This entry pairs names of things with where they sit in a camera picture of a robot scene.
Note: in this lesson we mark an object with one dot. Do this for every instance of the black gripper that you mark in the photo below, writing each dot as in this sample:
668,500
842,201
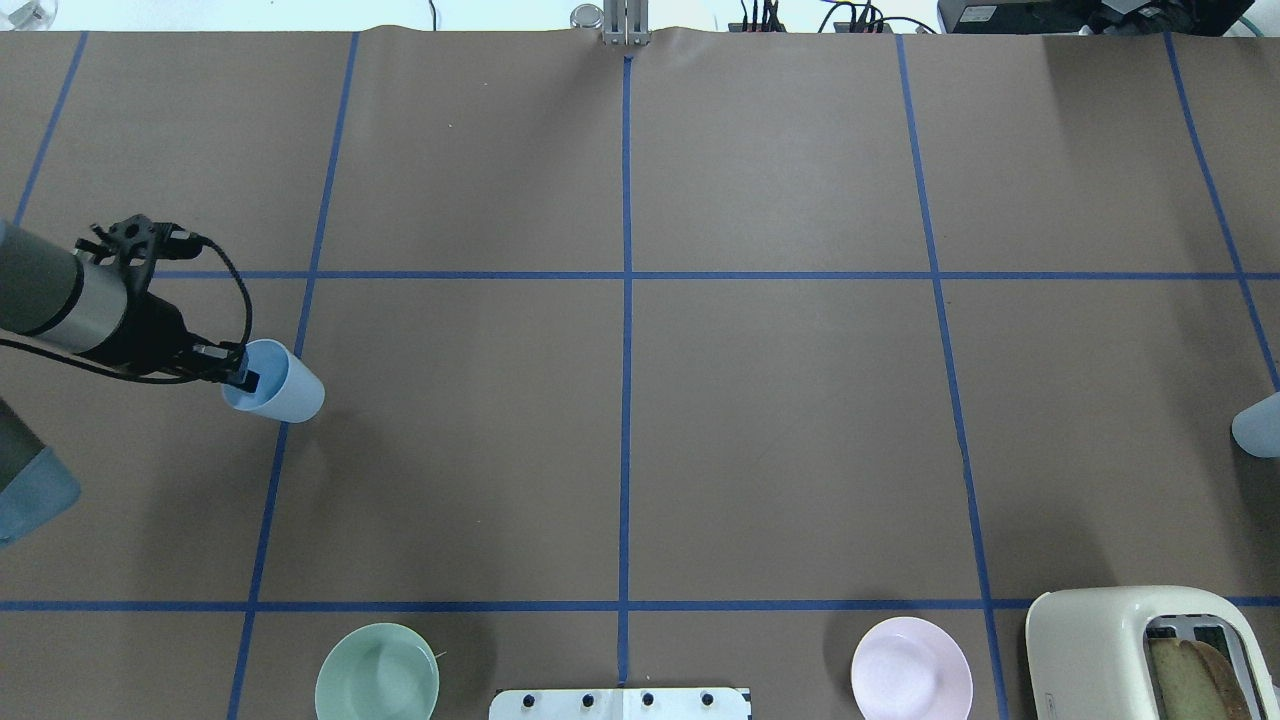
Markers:
150,331

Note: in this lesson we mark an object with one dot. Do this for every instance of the light blue cup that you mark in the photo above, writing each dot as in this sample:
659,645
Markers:
286,389
1255,429

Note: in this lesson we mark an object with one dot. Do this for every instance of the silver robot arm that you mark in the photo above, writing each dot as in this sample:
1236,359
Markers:
92,307

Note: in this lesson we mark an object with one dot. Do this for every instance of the green bowl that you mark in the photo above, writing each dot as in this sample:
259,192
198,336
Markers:
378,671

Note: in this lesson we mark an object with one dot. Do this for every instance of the small metal tin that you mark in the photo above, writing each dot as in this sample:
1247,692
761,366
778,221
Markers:
587,16

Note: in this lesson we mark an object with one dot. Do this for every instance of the pink bowl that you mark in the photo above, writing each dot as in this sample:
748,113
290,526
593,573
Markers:
910,668

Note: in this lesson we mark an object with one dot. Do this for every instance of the cream toaster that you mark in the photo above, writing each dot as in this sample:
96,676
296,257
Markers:
1145,652

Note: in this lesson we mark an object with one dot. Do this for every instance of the black laptop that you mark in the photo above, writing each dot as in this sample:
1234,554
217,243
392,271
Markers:
1120,18

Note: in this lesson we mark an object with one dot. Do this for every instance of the bread slice in toaster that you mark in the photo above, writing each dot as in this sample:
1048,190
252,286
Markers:
1194,681

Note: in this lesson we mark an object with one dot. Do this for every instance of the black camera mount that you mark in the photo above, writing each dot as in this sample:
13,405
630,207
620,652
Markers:
132,249

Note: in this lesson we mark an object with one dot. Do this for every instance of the aluminium frame post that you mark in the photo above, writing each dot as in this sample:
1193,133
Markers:
625,23

